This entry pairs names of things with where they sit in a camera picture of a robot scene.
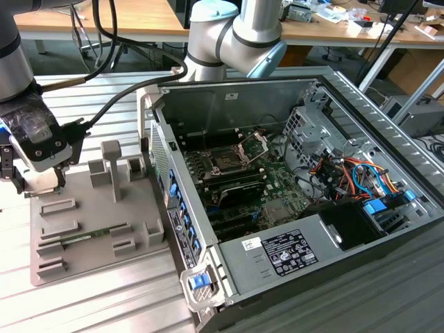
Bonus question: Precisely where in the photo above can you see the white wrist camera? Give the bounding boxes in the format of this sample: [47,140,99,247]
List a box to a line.
[8,116,76,173]

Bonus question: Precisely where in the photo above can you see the silver disk bay cage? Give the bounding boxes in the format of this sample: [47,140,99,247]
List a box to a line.
[281,105,351,166]

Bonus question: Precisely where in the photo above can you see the black slanted pole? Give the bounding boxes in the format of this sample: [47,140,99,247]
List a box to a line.
[357,0,421,80]

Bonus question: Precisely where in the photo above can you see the grey computer box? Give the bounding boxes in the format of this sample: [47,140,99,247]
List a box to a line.
[381,95,444,138]

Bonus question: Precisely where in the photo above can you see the black expansion slot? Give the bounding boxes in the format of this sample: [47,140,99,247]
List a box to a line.
[210,212,260,232]

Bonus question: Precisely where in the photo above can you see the silver disk drive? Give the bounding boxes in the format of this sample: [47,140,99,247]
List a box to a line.
[282,1,315,24]

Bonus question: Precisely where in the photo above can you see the orange yellow wire bundle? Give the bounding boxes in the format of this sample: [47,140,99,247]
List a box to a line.
[310,157,400,196]

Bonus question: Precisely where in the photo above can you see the metal socket cover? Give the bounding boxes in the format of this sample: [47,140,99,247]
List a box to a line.
[235,133,271,167]

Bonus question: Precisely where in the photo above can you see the green RAM stick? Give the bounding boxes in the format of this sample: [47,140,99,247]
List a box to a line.
[59,225,114,244]

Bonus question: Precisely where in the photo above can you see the black RAM slot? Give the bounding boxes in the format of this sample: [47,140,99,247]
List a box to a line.
[200,165,266,185]

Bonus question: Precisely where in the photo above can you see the open grey PC case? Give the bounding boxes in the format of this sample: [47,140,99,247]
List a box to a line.
[136,65,444,333]

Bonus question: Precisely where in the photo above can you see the grey power supply unit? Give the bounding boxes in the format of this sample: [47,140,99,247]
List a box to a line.
[217,214,348,296]

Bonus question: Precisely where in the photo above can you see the black graphics card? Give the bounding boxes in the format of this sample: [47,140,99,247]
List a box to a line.
[215,180,267,210]

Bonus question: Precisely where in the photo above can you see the black office chair base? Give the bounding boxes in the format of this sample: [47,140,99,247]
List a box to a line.
[72,34,164,72]

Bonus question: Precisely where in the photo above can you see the small white carton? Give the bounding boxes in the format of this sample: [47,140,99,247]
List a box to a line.
[346,19,386,37]

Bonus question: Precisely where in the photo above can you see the thin black cable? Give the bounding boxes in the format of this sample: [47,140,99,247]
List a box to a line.
[40,0,119,93]

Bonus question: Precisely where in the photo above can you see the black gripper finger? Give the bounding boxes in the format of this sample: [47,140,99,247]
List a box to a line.
[0,145,26,195]
[53,164,67,191]

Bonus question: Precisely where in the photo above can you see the CPU socket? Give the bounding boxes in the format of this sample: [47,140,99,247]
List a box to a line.
[207,148,246,176]

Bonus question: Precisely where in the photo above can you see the brown cardboard box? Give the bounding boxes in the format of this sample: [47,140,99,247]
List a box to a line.
[386,48,444,96]

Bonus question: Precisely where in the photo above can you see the silver chipset heatsink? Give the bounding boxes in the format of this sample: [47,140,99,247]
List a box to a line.
[262,200,289,222]

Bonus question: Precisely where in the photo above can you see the silver CPU green board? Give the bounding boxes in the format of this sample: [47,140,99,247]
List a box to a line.
[23,169,63,199]

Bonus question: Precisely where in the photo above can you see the black plastic air duct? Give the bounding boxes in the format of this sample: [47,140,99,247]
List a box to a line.
[300,200,386,251]

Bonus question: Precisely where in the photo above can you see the green motherboard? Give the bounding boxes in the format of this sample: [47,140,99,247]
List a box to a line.
[178,126,315,244]

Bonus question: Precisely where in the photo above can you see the thick black cable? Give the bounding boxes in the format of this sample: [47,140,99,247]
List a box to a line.
[60,0,189,164]

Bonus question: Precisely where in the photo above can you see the grey parts rack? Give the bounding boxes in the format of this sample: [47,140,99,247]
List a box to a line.
[29,140,171,287]

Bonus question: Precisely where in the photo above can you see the blue wire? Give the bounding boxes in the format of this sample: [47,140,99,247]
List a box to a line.
[351,162,386,196]

